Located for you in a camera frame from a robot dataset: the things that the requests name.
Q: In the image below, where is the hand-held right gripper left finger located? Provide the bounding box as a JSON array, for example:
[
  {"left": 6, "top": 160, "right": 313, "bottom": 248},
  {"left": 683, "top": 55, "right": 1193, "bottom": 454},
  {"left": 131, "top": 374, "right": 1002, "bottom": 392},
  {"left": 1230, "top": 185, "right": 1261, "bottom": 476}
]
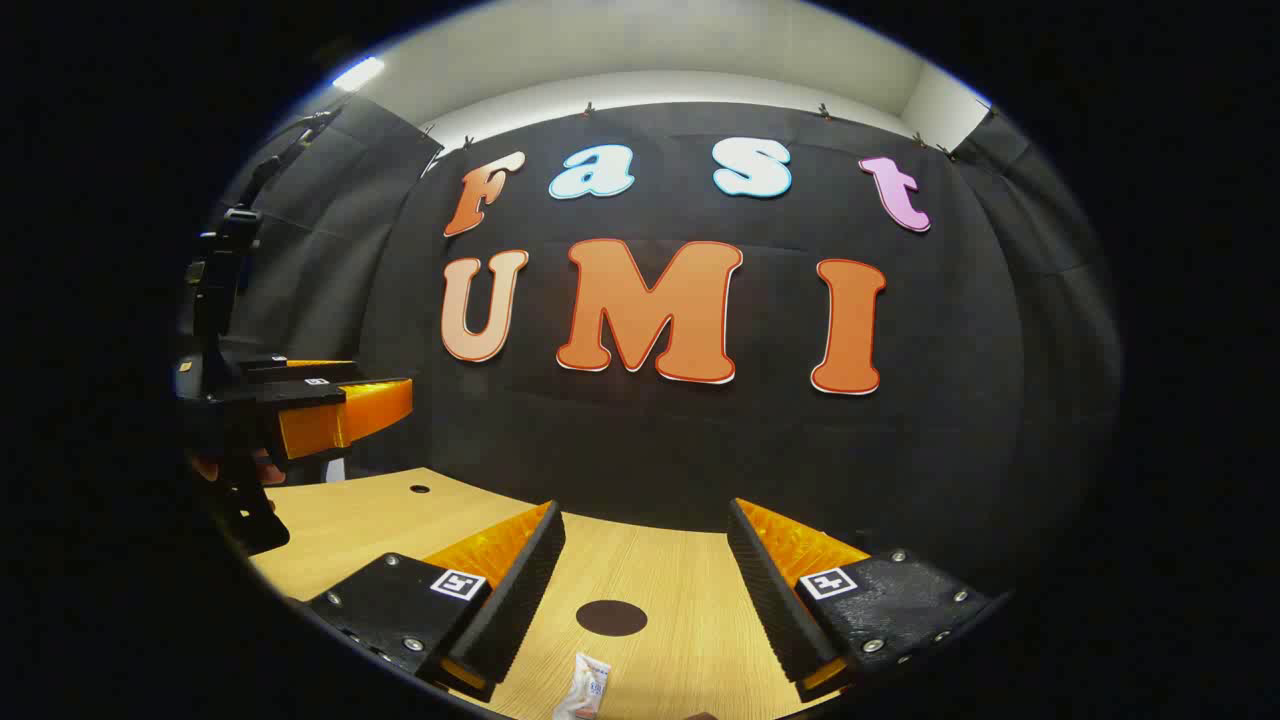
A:
[{"left": 290, "top": 500, "right": 567, "bottom": 704}]

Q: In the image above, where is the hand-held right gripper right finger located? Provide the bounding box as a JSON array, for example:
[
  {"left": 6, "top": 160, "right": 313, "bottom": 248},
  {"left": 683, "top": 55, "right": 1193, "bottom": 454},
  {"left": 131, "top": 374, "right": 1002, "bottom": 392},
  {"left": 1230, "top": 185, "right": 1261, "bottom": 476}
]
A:
[{"left": 727, "top": 497, "right": 1006, "bottom": 703}]

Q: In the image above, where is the black backdrop cloth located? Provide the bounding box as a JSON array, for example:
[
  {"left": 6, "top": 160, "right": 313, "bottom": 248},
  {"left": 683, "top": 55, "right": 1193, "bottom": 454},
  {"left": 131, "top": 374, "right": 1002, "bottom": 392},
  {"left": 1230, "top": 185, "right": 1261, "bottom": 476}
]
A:
[{"left": 215, "top": 95, "right": 1123, "bottom": 601}]

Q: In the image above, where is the wooden desktop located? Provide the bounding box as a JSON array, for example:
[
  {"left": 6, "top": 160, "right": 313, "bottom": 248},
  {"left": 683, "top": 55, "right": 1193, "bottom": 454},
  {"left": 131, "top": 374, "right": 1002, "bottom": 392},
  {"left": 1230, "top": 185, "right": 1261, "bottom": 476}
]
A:
[{"left": 248, "top": 467, "right": 881, "bottom": 720}]

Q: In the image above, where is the ceiling light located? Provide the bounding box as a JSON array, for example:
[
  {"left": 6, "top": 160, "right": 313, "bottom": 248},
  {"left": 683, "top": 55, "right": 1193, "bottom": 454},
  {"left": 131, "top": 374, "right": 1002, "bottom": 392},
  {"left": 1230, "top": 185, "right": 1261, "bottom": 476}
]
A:
[{"left": 332, "top": 57, "right": 386, "bottom": 93}]

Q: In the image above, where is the dark brown round coaster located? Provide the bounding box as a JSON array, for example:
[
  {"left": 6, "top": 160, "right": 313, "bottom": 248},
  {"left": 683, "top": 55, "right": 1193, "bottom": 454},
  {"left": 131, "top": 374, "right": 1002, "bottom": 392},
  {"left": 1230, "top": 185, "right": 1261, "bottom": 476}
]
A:
[{"left": 576, "top": 600, "right": 648, "bottom": 638}]

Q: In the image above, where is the white toothpaste tube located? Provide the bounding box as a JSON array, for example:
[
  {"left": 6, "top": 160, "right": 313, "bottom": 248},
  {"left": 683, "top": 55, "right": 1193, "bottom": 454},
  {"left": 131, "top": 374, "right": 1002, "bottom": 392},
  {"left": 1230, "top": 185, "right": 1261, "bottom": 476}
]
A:
[{"left": 552, "top": 652, "right": 612, "bottom": 720}]

